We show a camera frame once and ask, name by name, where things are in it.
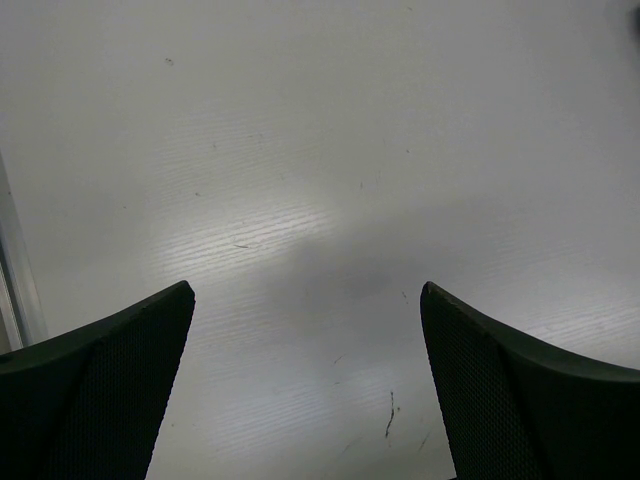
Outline aluminium table edge rail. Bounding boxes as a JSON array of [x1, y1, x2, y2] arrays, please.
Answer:
[[1, 159, 48, 350]]

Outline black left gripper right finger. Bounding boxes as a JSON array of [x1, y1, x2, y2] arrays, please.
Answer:
[[420, 282, 639, 479]]

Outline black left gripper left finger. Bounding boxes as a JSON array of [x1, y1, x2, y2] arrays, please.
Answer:
[[1, 281, 195, 479]]

